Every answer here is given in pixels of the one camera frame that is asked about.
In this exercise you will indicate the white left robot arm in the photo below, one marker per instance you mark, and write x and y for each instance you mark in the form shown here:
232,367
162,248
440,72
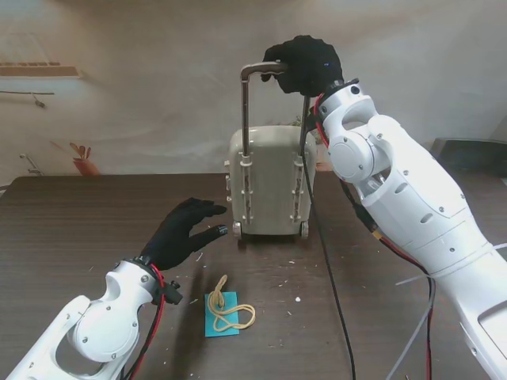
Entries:
107,328

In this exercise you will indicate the teal paper luggage tag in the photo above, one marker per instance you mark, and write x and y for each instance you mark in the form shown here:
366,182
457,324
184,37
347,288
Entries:
212,328

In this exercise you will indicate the beige mini trolley suitcase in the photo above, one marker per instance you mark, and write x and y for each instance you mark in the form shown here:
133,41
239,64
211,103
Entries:
269,174

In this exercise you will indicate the printed backdrop cloth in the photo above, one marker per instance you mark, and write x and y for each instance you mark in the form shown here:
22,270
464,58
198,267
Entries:
158,79

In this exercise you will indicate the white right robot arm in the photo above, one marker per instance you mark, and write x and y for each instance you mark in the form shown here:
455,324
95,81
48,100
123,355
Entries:
396,178

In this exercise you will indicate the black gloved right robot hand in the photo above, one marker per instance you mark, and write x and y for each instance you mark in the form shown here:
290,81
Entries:
309,63

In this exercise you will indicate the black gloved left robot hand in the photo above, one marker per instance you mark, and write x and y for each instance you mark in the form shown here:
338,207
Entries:
174,241

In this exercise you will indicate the black box with grey frame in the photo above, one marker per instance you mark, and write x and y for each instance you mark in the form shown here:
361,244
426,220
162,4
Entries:
475,154

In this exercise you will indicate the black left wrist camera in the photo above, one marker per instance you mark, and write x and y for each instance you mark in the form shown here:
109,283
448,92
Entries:
173,295

